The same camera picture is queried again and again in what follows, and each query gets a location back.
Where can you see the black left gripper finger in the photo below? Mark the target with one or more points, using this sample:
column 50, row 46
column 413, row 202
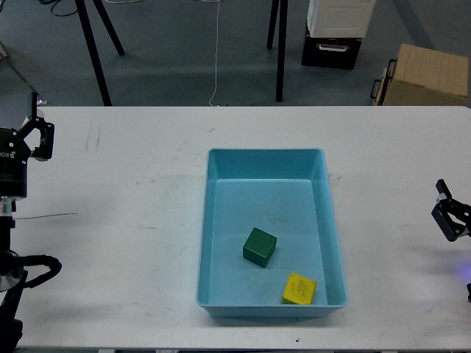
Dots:
column 44, row 150

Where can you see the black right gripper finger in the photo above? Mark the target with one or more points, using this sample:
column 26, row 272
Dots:
column 448, row 213

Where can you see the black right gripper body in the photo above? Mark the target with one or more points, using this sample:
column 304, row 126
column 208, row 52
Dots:
column 467, row 213

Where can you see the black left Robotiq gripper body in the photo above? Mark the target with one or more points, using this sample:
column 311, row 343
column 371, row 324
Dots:
column 14, row 156

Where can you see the yellow block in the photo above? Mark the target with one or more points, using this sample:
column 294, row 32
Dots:
column 299, row 290

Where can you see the green block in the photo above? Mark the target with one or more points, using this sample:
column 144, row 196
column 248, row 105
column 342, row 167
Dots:
column 259, row 247

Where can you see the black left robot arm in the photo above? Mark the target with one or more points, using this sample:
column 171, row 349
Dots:
column 34, row 139

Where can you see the light blue plastic bin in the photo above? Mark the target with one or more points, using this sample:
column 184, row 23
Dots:
column 286, row 193

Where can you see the black right table legs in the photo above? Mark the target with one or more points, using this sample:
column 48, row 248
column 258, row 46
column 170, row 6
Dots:
column 278, row 20

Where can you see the wooden box with handles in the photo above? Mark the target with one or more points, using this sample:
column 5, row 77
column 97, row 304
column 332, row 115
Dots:
column 422, row 77

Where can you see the black box with handle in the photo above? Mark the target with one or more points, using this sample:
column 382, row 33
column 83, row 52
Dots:
column 340, row 53

